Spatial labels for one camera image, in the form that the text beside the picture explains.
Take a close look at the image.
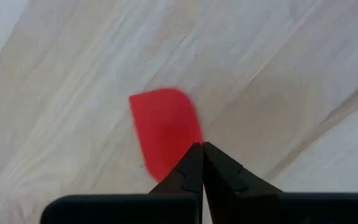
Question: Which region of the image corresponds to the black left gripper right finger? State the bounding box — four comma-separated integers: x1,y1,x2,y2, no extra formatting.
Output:
203,141,284,200

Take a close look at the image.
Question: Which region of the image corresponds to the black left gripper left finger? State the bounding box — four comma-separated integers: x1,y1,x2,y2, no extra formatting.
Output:
149,142,204,197

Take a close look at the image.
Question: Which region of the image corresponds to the red silicone spatula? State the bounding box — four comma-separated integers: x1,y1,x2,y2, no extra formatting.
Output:
128,88,204,183

